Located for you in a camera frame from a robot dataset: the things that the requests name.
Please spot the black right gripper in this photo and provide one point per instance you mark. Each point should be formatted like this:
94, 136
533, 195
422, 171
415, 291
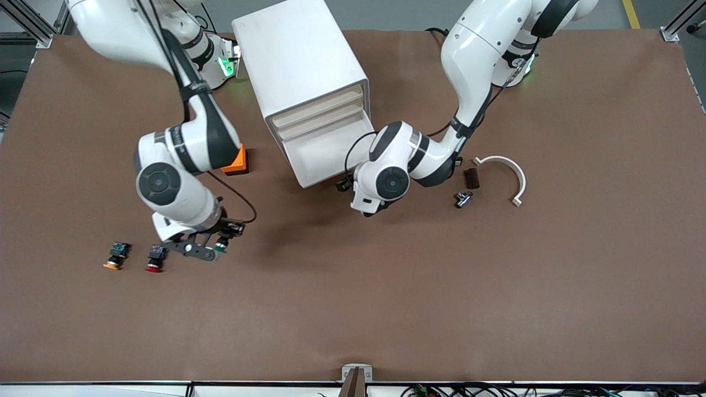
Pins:
227, 226

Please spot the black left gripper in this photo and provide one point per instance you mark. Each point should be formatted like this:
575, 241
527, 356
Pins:
346, 185

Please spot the green push button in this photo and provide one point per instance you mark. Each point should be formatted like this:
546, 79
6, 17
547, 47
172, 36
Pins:
220, 246

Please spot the white plastic drawer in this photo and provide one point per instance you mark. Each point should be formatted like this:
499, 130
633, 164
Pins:
320, 154
317, 122
320, 106

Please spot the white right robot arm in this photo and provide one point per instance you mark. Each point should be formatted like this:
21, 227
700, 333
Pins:
165, 182

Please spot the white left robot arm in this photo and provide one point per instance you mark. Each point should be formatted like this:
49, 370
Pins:
474, 49

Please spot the red push button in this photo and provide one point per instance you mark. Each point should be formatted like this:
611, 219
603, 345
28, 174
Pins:
156, 255

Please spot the yellow push button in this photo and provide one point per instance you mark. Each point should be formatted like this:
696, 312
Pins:
117, 253

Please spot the white drawer cabinet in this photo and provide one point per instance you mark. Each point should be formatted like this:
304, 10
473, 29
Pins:
298, 49

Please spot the orange box with hole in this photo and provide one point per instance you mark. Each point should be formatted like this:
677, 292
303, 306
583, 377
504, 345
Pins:
238, 162

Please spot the brown terminal block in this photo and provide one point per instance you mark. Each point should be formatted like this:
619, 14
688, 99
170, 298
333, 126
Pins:
471, 178

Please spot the silver key switch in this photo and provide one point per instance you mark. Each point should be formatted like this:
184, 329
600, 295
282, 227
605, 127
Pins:
463, 199

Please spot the white curved plastic bracket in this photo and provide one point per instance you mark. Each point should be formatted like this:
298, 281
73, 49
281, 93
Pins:
510, 164

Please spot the grey metal bracket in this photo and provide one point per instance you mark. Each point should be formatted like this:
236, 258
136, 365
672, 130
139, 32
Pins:
346, 370

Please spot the white table edge rail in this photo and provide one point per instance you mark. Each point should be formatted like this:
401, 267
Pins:
110, 391

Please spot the aluminium frame profile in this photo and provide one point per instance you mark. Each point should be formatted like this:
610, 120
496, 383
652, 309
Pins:
670, 34
44, 41

